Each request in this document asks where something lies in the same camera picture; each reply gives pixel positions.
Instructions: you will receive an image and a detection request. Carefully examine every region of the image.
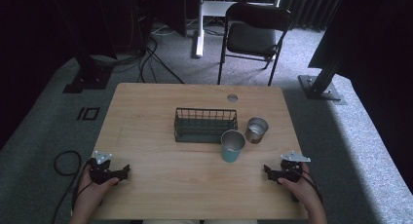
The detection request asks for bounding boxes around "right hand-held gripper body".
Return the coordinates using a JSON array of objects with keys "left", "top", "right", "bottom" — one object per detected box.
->
[{"left": 278, "top": 150, "right": 312, "bottom": 183}]

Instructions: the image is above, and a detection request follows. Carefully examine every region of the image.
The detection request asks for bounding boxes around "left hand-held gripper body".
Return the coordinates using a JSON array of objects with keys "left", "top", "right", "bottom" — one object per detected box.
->
[{"left": 87, "top": 150, "right": 115, "bottom": 186}]

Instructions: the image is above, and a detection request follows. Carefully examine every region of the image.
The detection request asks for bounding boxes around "brown metal cup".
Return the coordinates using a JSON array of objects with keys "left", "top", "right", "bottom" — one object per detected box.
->
[{"left": 244, "top": 116, "right": 270, "bottom": 145}]

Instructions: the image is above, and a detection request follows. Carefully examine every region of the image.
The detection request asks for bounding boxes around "teal metal cup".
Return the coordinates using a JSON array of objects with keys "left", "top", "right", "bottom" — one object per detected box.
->
[{"left": 220, "top": 129, "right": 246, "bottom": 164}]

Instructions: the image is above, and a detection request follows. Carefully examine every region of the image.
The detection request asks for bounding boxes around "dark green wire basket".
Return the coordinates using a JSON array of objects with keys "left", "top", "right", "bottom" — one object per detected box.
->
[{"left": 173, "top": 107, "right": 239, "bottom": 144}]

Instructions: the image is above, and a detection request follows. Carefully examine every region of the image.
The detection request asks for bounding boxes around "person's left hand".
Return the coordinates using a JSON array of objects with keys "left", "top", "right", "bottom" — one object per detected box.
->
[{"left": 76, "top": 164, "right": 120, "bottom": 216}]

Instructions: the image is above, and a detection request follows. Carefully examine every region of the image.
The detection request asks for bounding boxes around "person's right hand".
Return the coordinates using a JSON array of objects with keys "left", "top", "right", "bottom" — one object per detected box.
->
[{"left": 277, "top": 162, "right": 320, "bottom": 209}]

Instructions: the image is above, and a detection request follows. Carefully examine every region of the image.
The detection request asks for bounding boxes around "black metal stand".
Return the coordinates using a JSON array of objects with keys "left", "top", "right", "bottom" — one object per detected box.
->
[
  {"left": 297, "top": 0, "right": 349, "bottom": 106},
  {"left": 48, "top": 0, "right": 119, "bottom": 94}
]

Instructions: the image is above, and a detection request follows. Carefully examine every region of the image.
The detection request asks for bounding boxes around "black folding chair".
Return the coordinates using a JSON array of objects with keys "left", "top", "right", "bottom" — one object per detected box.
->
[{"left": 216, "top": 2, "right": 293, "bottom": 88}]

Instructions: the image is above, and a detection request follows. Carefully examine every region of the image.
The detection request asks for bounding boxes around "dark cabinet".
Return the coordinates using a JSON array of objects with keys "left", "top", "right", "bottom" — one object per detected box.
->
[{"left": 135, "top": 0, "right": 188, "bottom": 38}]

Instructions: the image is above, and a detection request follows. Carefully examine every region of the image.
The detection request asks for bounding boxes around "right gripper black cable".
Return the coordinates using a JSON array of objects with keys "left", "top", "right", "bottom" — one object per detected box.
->
[{"left": 299, "top": 167, "right": 324, "bottom": 205}]

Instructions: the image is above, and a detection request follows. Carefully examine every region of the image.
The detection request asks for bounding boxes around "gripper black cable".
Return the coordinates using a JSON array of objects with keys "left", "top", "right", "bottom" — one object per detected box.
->
[
  {"left": 299, "top": 167, "right": 324, "bottom": 205},
  {"left": 51, "top": 149, "right": 95, "bottom": 224}
]

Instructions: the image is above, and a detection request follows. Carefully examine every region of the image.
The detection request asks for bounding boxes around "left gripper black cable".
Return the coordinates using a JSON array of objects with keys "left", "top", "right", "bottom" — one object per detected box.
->
[{"left": 51, "top": 149, "right": 95, "bottom": 224}]

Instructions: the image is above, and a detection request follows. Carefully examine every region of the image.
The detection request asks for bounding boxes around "bundle of black floor cables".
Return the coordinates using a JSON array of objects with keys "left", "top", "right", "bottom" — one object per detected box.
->
[{"left": 91, "top": 9, "right": 186, "bottom": 86}]

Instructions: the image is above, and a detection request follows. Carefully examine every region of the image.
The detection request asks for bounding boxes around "white desk frame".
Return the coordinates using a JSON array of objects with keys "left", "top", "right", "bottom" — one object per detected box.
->
[{"left": 194, "top": 0, "right": 284, "bottom": 59}]

